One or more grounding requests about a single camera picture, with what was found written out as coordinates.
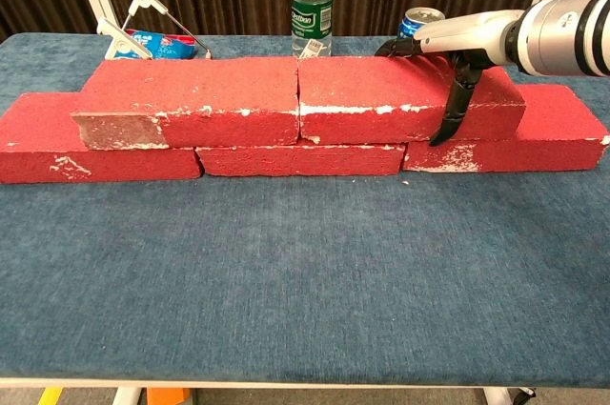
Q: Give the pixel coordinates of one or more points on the blue white drink can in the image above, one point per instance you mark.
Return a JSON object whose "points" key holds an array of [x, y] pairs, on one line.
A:
{"points": [[414, 24]]}

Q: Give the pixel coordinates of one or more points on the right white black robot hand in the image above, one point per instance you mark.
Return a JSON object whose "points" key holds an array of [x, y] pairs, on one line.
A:
{"points": [[467, 33]]}

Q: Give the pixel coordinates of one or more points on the small orange floor item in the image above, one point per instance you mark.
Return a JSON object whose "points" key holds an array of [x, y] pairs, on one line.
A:
{"points": [[167, 396]]}

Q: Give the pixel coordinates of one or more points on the white table leg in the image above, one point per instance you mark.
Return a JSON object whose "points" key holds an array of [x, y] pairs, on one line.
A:
{"points": [[498, 396], [128, 396]]}

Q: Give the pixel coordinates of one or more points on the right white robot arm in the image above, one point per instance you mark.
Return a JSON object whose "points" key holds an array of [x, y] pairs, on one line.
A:
{"points": [[562, 38]]}

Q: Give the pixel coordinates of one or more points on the blue snack bag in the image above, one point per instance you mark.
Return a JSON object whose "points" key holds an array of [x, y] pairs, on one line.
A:
{"points": [[167, 45]]}

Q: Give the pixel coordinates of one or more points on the blue table cloth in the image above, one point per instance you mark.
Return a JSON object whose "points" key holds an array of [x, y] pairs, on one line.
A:
{"points": [[305, 281]]}

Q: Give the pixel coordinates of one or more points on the clear green-label water bottle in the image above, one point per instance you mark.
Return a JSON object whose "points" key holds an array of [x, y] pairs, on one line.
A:
{"points": [[312, 19]]}

